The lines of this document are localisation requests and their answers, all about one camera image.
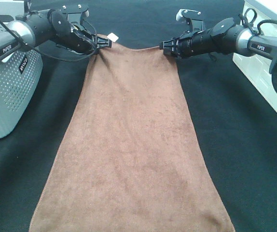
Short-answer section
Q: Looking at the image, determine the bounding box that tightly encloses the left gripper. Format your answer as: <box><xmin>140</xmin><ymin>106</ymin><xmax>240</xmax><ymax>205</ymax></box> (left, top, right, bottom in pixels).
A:
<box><xmin>50</xmin><ymin>10</ymin><xmax>112</xmax><ymax>55</ymax></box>

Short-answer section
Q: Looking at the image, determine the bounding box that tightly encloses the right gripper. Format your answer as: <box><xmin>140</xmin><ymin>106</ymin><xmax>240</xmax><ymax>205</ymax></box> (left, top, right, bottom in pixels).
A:
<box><xmin>159</xmin><ymin>29</ymin><xmax>216</xmax><ymax>58</ymax></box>

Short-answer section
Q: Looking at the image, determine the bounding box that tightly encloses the brown towel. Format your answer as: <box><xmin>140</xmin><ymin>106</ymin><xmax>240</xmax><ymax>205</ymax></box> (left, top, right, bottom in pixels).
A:
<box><xmin>29</xmin><ymin>43</ymin><xmax>235</xmax><ymax>232</ymax></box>

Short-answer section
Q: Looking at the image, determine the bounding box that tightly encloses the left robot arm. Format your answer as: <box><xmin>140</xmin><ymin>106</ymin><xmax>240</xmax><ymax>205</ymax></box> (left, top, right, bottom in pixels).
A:
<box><xmin>0</xmin><ymin>9</ymin><xmax>112</xmax><ymax>61</ymax></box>

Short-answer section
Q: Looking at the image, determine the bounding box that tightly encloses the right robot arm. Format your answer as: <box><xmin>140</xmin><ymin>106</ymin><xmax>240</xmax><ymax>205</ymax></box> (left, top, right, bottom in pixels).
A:
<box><xmin>160</xmin><ymin>18</ymin><xmax>277</xmax><ymax>94</ymax></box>

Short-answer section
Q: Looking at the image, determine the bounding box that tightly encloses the white plastic storage bin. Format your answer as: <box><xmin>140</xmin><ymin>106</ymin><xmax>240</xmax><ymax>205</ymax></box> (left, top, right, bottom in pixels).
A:
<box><xmin>233</xmin><ymin>0</ymin><xmax>277</xmax><ymax>113</ymax></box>

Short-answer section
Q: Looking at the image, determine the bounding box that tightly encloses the grey perforated laundry basket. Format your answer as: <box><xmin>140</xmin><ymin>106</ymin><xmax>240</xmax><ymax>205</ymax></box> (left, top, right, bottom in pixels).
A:
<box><xmin>0</xmin><ymin>24</ymin><xmax>43</xmax><ymax>138</ymax></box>

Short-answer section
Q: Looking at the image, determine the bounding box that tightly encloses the black table cloth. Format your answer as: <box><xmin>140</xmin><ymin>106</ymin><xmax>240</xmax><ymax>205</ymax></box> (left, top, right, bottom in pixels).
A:
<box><xmin>0</xmin><ymin>0</ymin><xmax>277</xmax><ymax>232</ymax></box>

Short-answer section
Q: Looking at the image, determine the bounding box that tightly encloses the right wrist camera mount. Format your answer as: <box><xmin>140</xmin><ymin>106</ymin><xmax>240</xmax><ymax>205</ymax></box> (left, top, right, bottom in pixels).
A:
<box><xmin>176</xmin><ymin>9</ymin><xmax>206</xmax><ymax>32</ymax></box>

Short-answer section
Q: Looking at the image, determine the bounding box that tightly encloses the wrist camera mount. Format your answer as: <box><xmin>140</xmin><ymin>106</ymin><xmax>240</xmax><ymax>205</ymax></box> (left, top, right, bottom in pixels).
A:
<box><xmin>176</xmin><ymin>9</ymin><xmax>206</xmax><ymax>32</ymax></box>
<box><xmin>58</xmin><ymin>3</ymin><xmax>89</xmax><ymax>24</ymax></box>

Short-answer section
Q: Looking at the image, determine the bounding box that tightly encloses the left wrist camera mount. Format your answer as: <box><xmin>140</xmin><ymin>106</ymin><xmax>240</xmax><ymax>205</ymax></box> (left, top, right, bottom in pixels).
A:
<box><xmin>58</xmin><ymin>3</ymin><xmax>89</xmax><ymax>24</ymax></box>

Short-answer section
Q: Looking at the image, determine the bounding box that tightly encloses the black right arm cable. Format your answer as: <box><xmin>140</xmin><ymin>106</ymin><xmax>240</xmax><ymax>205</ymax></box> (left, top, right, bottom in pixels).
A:
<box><xmin>238</xmin><ymin>8</ymin><xmax>277</xmax><ymax>34</ymax></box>

